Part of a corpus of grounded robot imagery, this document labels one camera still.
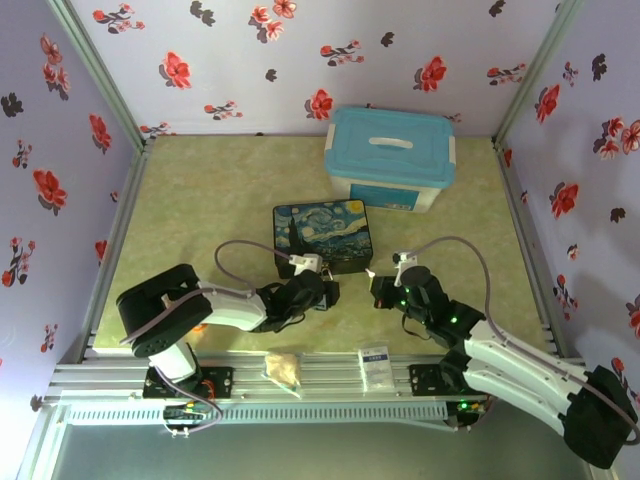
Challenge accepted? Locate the starry night print tin box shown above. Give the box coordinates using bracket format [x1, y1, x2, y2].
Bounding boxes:
[272, 198, 376, 280]

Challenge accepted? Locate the white paper packet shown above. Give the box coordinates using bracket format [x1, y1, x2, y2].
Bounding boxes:
[358, 344, 395, 393]

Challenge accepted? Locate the clear bag with beige contents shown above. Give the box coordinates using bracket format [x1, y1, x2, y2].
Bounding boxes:
[262, 351, 304, 400]

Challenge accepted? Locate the blue lidded plastic storage box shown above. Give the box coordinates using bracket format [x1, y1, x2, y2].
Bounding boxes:
[323, 105, 458, 215]

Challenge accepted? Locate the green circuit board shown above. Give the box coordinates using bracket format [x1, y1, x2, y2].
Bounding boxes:
[163, 405, 210, 424]

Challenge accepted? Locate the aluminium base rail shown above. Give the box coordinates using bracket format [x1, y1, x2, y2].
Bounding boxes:
[48, 351, 587, 402]

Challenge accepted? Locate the grey left arm cable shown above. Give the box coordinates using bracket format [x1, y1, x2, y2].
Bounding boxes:
[118, 240, 302, 347]

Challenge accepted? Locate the aluminium side rail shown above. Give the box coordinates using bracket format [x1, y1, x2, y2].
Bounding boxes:
[79, 138, 157, 357]
[492, 137, 571, 359]

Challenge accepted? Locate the slotted grey cable duct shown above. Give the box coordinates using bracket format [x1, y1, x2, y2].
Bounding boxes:
[64, 401, 450, 427]

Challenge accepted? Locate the aluminium frame post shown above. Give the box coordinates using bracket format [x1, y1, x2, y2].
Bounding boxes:
[46, 0, 149, 147]
[492, 0, 586, 144]

